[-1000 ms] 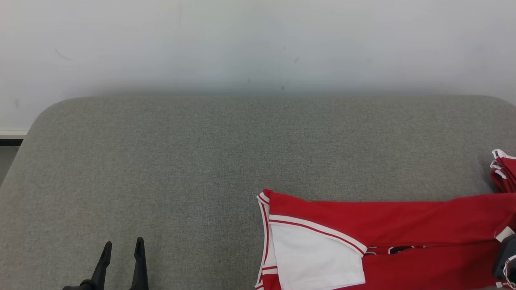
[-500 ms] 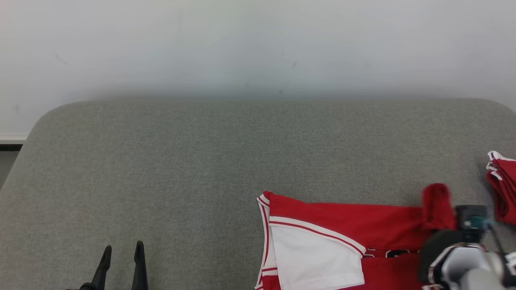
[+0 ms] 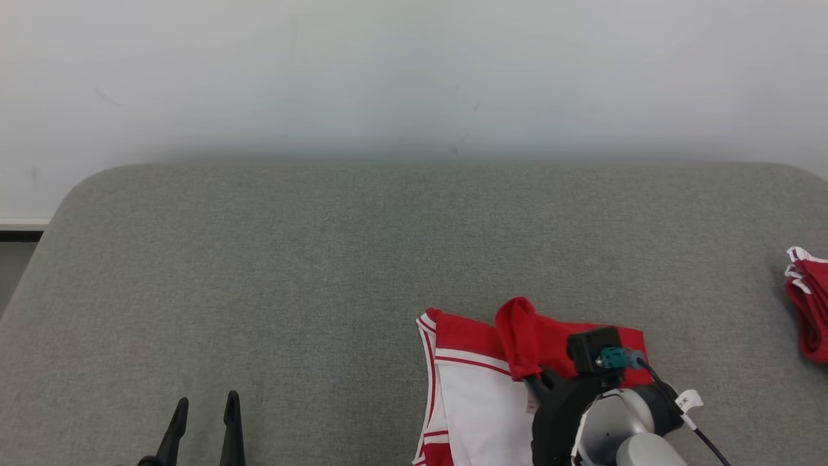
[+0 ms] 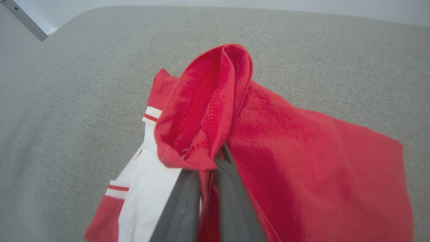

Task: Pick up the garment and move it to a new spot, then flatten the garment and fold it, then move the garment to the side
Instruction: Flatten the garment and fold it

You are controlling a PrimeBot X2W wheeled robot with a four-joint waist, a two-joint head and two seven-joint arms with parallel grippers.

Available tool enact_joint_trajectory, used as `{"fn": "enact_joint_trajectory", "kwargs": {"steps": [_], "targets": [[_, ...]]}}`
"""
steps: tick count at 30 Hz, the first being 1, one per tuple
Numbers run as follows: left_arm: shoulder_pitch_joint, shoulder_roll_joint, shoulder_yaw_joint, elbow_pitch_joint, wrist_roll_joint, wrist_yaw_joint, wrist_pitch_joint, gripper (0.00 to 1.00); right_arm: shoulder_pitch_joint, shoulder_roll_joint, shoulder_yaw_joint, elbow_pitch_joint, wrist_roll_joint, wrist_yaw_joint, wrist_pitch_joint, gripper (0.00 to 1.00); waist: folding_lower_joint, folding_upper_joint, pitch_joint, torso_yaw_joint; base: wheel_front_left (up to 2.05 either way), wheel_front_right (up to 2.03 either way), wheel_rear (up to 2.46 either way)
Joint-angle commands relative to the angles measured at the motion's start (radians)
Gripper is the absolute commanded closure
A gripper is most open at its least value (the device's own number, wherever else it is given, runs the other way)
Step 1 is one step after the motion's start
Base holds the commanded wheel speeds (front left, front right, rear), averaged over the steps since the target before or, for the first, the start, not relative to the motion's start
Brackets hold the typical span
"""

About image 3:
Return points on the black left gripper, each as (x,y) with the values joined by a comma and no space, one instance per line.
(147,462)

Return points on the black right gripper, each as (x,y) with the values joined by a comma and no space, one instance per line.
(563,414)

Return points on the red and white jersey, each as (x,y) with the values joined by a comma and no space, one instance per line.
(479,401)

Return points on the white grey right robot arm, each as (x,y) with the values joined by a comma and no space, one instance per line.
(627,433)

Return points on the folded red shorts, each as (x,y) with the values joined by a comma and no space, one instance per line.
(812,310)

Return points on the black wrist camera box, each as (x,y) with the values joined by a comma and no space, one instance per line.
(592,349)

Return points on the dark wall baseboard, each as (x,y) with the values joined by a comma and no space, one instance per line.
(22,228)

